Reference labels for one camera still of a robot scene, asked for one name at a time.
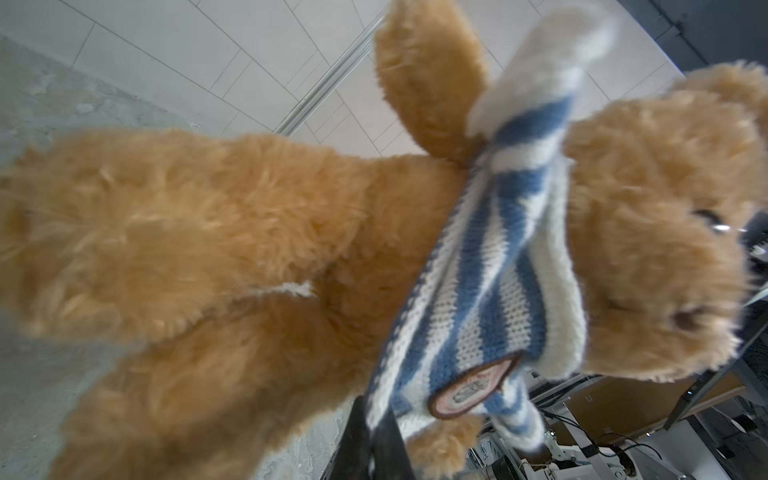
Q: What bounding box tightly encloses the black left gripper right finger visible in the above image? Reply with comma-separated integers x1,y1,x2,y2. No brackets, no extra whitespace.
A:
373,411,415,480

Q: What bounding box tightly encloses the aluminium right corner post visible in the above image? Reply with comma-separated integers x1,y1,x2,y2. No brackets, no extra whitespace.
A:
274,6,388,136

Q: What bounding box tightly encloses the brown teddy bear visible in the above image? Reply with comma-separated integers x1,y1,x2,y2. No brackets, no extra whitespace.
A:
1,1,767,479

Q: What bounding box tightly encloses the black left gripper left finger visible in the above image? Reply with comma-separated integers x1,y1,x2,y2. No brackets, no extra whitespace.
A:
323,396,371,480

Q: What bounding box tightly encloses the blue white striped sweater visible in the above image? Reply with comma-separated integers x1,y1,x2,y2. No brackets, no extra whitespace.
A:
365,2,613,450

